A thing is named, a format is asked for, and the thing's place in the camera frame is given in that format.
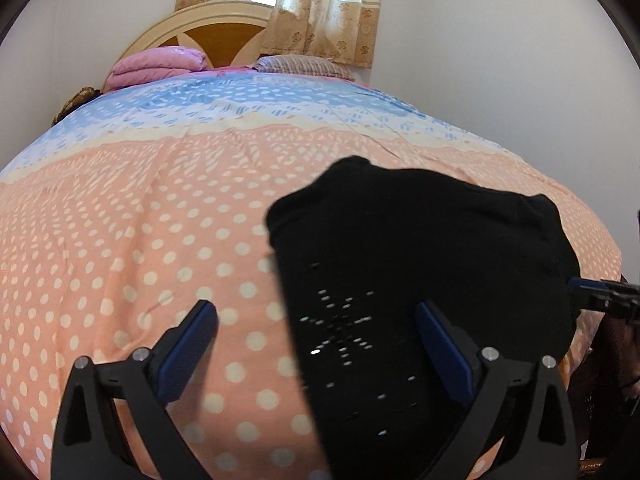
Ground cream wooden headboard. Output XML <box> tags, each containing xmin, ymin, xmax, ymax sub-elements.
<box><xmin>119</xmin><ymin>0</ymin><xmax>271</xmax><ymax>67</ymax></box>

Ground brown patterned cloth bundle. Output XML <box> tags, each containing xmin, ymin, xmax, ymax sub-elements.
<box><xmin>51</xmin><ymin>87</ymin><xmax>102</xmax><ymax>126</ymax></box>

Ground striped pillow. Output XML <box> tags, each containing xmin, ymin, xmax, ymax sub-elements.
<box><xmin>250</xmin><ymin>54</ymin><xmax>355</xmax><ymax>81</ymax></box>

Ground polka dot bed sheet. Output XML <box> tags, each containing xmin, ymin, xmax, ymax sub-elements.
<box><xmin>1</xmin><ymin>72</ymin><xmax>622</xmax><ymax>479</ymax></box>

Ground black pants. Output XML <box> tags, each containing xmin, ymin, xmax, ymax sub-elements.
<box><xmin>266</xmin><ymin>157</ymin><xmax>580</xmax><ymax>479</ymax></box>

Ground folded pink blanket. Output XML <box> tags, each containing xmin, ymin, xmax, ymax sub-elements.
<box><xmin>104</xmin><ymin>46</ymin><xmax>208</xmax><ymax>91</ymax></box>

